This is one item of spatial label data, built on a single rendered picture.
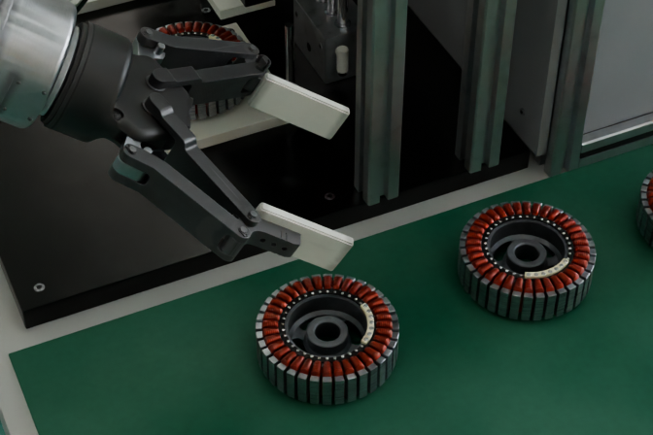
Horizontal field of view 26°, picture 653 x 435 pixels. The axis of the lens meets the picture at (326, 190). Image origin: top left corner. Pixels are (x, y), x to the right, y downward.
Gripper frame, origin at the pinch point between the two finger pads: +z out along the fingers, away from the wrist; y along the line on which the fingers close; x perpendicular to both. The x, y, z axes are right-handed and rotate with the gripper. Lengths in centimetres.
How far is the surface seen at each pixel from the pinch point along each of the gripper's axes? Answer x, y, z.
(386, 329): -10.9, 0.7, 11.4
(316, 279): -13.6, -4.8, 6.6
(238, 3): -8.6, -29.3, -3.9
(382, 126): -5.4, -16.2, 8.4
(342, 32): -9.0, -32.6, 6.9
